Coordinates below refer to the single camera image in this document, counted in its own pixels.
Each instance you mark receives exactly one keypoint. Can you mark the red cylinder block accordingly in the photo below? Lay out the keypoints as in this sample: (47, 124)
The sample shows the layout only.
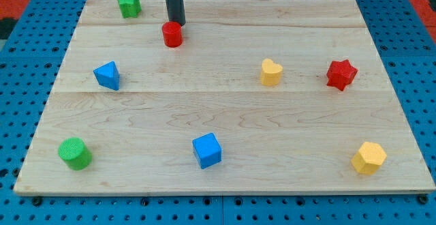
(172, 34)

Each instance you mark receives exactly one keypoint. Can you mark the light wooden board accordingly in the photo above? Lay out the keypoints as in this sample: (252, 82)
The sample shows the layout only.
(294, 138)

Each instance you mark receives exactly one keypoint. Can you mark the blue cube block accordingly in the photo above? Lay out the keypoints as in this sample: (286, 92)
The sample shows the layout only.
(207, 150)

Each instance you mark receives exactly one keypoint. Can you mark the yellow heart block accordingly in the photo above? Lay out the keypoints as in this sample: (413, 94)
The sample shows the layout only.
(271, 73)

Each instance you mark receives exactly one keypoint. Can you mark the blue triangle block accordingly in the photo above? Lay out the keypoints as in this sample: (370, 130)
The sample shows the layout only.
(108, 76)

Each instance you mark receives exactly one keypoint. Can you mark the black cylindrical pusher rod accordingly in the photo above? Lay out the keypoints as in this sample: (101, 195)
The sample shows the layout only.
(176, 11)

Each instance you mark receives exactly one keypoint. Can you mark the red star block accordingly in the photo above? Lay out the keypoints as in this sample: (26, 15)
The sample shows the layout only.
(341, 74)

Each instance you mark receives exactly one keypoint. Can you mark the green star block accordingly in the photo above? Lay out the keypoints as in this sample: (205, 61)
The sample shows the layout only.
(129, 8)

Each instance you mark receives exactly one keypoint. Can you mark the green cylinder block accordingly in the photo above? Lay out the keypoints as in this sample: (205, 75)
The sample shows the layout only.
(75, 153)

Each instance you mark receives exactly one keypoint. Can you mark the yellow hexagon block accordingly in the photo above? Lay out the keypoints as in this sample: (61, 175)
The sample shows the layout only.
(369, 158)

